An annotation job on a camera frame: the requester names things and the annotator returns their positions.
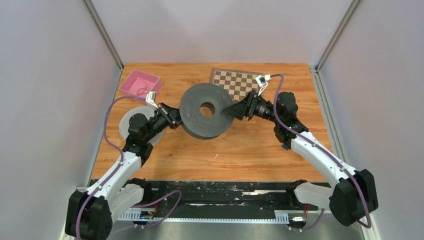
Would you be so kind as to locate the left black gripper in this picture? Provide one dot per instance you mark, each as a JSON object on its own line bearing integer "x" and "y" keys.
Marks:
{"x": 172, "y": 115}

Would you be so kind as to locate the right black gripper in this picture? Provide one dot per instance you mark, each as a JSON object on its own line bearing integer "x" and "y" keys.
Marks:
{"x": 245, "y": 107}

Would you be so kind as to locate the black cable spool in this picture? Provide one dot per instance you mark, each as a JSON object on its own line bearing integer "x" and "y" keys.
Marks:
{"x": 201, "y": 111}

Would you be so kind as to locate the white cable spool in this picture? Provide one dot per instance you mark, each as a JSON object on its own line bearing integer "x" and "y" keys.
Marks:
{"x": 143, "y": 124}

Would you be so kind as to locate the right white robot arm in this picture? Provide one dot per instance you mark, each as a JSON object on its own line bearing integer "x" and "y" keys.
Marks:
{"x": 351, "y": 195}

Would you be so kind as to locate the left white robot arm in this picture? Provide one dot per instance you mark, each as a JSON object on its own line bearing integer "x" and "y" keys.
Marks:
{"x": 92, "y": 213}

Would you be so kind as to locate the wooden chessboard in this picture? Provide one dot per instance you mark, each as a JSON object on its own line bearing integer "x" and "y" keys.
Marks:
{"x": 237, "y": 83}

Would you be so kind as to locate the pink plastic box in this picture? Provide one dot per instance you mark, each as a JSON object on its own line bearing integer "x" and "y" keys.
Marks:
{"x": 139, "y": 83}

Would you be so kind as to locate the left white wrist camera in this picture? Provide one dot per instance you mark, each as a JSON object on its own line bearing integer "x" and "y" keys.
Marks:
{"x": 150, "y": 100}

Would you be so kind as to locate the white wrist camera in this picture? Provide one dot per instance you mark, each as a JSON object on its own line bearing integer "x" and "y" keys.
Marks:
{"x": 263, "y": 82}
{"x": 150, "y": 100}

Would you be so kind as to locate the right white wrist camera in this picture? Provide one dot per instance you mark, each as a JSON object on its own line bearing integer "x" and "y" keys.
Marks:
{"x": 263, "y": 82}

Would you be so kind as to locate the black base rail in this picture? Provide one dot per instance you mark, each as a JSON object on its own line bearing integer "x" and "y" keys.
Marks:
{"x": 220, "y": 200}

